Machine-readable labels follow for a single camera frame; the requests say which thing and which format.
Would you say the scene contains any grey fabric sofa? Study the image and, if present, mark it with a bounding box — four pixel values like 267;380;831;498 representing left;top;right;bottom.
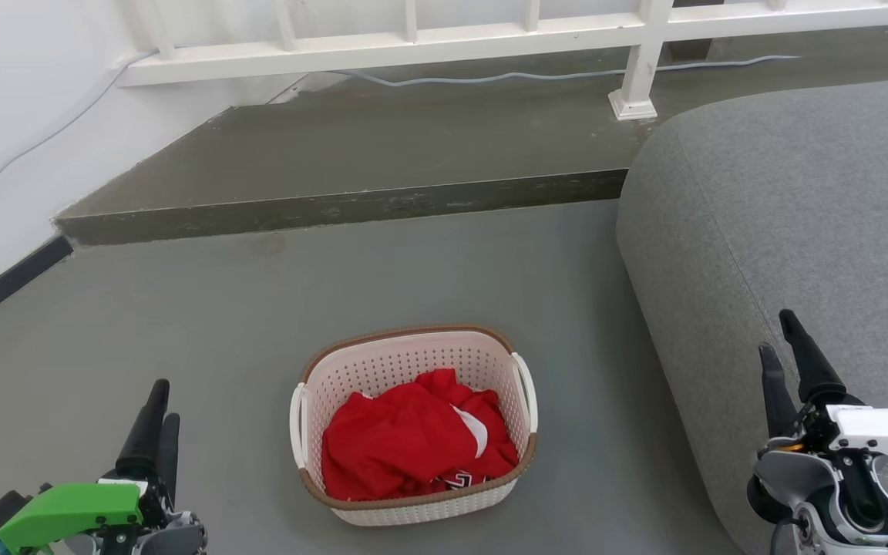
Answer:
616;75;888;555

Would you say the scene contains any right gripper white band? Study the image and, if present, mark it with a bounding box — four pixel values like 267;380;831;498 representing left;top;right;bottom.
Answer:
752;309;888;494

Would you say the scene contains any red clothing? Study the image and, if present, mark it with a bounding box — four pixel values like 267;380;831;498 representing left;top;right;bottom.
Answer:
321;368;520;502

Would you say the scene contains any thin light grey cable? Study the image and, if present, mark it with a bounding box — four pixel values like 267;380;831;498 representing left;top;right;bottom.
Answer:
0;48;801;214

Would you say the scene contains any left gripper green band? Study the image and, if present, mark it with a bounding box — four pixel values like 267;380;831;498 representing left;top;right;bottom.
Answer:
0;378;208;555

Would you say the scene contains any white railing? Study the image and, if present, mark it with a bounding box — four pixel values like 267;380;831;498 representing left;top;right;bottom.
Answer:
116;0;888;121

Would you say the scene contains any raised grey concrete step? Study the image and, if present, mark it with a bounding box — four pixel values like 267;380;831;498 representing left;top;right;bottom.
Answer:
53;23;888;247

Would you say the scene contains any white laundry basket brown rim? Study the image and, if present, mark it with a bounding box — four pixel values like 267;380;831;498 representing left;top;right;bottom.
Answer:
289;325;539;527

